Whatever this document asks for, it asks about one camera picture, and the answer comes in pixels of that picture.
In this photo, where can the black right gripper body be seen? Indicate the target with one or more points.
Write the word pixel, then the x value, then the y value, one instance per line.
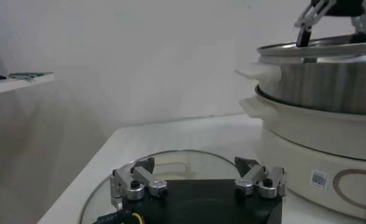
pixel 341 7

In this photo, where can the cream electric cooking pot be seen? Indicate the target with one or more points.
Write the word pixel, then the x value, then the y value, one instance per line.
pixel 292 158

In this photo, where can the white side table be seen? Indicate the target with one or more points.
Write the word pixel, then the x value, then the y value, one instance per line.
pixel 19 85

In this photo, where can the perforated steel steamer basket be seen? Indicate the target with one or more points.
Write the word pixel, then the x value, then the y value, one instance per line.
pixel 323 85

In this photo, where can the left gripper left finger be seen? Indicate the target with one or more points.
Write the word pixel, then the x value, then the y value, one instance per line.
pixel 152 184

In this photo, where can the round glass pot lid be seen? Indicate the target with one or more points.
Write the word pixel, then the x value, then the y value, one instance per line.
pixel 201 164

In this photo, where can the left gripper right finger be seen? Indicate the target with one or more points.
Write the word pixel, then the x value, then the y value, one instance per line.
pixel 250 178

